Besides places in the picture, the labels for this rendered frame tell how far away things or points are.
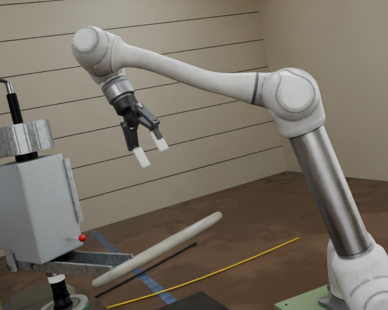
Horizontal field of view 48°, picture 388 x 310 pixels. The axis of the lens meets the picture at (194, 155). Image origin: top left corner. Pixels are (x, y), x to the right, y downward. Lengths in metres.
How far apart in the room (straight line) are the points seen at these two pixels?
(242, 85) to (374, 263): 0.62
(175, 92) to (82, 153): 1.84
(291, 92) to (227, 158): 6.75
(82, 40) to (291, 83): 0.55
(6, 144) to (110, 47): 0.78
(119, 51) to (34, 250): 0.98
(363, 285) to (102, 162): 6.02
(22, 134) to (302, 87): 1.14
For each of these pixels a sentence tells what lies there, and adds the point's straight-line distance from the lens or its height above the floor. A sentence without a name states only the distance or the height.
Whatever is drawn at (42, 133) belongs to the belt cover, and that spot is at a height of 1.64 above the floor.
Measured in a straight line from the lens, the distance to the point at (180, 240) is 1.30.
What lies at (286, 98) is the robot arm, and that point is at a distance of 1.13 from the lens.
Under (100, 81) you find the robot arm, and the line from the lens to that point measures 1.39.
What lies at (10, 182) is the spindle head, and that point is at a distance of 1.92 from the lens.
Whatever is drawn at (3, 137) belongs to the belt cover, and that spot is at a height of 1.66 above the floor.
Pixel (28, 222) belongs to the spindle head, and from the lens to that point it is 1.89.
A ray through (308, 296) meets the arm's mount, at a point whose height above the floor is 0.88.
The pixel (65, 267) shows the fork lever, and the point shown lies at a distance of 1.87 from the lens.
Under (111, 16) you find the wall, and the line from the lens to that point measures 7.34.
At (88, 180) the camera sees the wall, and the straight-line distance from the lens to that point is 7.02.
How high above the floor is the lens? 1.65
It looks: 7 degrees down
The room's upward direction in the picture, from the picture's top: 11 degrees counter-clockwise
